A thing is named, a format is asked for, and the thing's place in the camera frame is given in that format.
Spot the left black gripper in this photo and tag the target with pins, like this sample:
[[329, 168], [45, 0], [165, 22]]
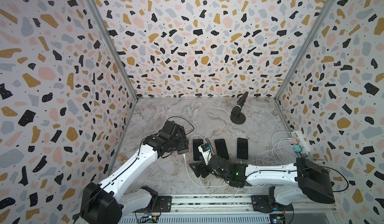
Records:
[[184, 141]]

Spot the black phone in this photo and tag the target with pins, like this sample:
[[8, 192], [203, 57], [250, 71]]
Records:
[[242, 149], [197, 155], [221, 148], [183, 151]]

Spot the teal charger plug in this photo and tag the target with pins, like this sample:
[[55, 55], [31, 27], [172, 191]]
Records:
[[297, 148]]

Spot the small gold figurine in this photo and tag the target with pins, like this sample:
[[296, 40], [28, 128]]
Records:
[[122, 158]]

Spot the pink charger plug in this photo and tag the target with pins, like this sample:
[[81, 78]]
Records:
[[294, 141]]

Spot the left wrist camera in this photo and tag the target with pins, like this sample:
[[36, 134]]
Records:
[[205, 150]]

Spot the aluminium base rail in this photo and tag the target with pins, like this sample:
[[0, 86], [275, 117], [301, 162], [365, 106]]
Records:
[[200, 209]]

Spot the black microphone on stand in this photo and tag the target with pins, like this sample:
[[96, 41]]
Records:
[[237, 117]]

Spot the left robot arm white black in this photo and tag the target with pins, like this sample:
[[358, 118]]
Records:
[[107, 202]]

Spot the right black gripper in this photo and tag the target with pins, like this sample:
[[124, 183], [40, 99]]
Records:
[[198, 165]]

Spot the white power strip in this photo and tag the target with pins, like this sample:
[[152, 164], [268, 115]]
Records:
[[302, 142]]

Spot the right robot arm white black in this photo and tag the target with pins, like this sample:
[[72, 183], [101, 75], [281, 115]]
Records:
[[314, 182]]

